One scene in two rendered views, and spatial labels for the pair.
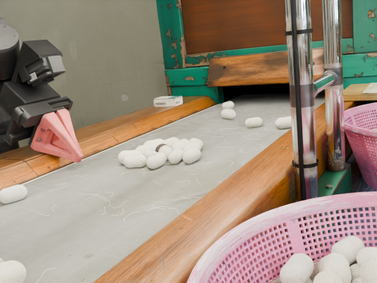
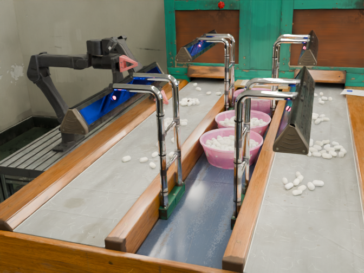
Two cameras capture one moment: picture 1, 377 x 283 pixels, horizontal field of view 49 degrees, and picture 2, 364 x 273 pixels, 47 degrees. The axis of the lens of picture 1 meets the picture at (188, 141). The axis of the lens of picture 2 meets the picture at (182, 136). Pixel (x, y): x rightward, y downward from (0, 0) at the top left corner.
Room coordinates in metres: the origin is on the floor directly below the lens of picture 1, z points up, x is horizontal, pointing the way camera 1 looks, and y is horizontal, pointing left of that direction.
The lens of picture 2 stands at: (-1.61, 0.61, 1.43)
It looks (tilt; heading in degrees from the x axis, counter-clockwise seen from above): 21 degrees down; 347
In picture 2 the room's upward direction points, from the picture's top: 2 degrees counter-clockwise
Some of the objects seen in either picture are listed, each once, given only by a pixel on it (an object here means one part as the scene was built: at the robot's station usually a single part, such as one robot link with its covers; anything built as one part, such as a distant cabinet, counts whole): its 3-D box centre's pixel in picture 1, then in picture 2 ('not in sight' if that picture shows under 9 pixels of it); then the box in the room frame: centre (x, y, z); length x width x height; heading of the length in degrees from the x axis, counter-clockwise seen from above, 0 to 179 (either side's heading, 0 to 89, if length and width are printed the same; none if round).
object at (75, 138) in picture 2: not in sight; (67, 136); (0.37, 0.71, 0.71); 0.20 x 0.07 x 0.08; 149
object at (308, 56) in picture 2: not in sight; (310, 45); (0.26, -0.50, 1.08); 0.62 x 0.08 x 0.07; 148
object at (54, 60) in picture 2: not in sight; (60, 67); (0.36, 0.70, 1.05); 0.30 x 0.09 x 0.12; 59
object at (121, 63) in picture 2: not in sight; (128, 63); (0.21, 0.41, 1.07); 0.09 x 0.07 x 0.07; 59
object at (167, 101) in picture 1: (168, 101); not in sight; (0.97, 0.04, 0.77); 0.06 x 0.04 x 0.02; 58
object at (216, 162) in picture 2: not in sight; (231, 149); (-0.06, 0.03, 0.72); 0.27 x 0.27 x 0.10
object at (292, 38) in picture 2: not in sight; (291, 80); (0.30, -0.43, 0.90); 0.20 x 0.19 x 0.45; 148
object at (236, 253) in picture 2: not in sight; (272, 144); (-0.05, -0.17, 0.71); 1.81 x 0.05 x 0.11; 148
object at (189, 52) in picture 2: not in sight; (200, 43); (0.55, -0.02, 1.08); 0.62 x 0.08 x 0.07; 148
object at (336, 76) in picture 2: not in sight; (319, 75); (0.60, -0.78, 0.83); 0.30 x 0.06 x 0.07; 58
